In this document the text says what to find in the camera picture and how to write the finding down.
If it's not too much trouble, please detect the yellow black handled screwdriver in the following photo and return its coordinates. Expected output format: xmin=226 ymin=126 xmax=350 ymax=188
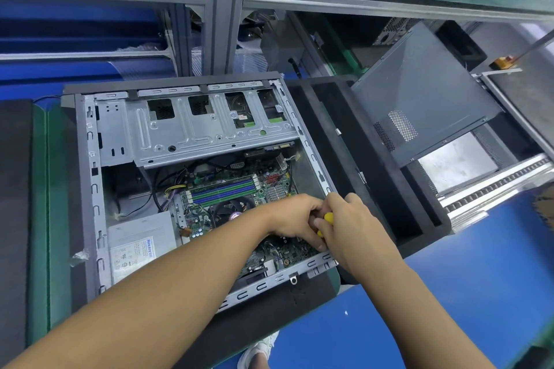
xmin=317 ymin=211 xmax=337 ymax=238

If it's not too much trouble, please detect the silver power supply unit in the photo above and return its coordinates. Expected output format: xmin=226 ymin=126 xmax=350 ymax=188
xmin=106 ymin=211 xmax=181 ymax=286

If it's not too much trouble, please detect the dark grey computer case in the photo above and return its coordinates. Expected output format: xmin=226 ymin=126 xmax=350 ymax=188
xmin=62 ymin=72 xmax=340 ymax=314

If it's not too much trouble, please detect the black CPU fan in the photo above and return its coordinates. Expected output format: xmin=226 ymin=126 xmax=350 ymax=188
xmin=208 ymin=198 xmax=254 ymax=225

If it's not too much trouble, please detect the grey metal conveyor plate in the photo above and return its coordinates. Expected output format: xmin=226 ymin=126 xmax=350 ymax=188
xmin=420 ymin=131 xmax=501 ymax=194

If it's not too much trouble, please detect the person's left forearm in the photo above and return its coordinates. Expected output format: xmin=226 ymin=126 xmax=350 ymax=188
xmin=4 ymin=207 xmax=287 ymax=369

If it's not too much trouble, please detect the green motherboard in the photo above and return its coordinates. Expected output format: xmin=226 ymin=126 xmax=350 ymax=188
xmin=171 ymin=152 xmax=323 ymax=286

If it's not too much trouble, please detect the thick aluminium frame post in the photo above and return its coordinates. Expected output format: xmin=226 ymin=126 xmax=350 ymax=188
xmin=201 ymin=0 xmax=252 ymax=76

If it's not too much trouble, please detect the person's right hand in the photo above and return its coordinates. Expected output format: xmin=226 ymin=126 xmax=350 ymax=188
xmin=313 ymin=192 xmax=406 ymax=283

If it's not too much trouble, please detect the grey case side panel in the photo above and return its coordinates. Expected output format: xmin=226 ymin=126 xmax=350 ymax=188
xmin=350 ymin=21 xmax=503 ymax=168

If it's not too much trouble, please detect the black divided foam tray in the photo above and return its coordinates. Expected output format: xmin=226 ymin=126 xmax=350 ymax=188
xmin=286 ymin=74 xmax=453 ymax=286

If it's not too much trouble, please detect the person's left hand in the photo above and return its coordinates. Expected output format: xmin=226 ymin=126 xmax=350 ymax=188
xmin=264 ymin=193 xmax=330 ymax=253

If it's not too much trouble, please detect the aluminium conveyor frame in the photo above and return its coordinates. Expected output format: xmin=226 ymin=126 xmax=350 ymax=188
xmin=437 ymin=70 xmax=554 ymax=231

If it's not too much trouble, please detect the person's white shoe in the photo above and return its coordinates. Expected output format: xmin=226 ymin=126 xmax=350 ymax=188
xmin=238 ymin=332 xmax=280 ymax=369

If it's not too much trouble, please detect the blue plastic crate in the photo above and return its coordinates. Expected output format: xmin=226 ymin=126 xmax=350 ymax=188
xmin=0 ymin=0 xmax=178 ymax=106

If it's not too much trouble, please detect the clear plastic bag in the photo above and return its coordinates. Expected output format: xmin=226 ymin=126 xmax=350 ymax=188
xmin=186 ymin=36 xmax=291 ymax=78

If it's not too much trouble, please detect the person's right forearm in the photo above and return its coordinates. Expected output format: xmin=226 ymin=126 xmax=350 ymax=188
xmin=364 ymin=252 xmax=496 ymax=369

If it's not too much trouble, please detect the distant computer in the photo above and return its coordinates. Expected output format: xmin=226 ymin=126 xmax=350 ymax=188
xmin=374 ymin=18 xmax=417 ymax=47

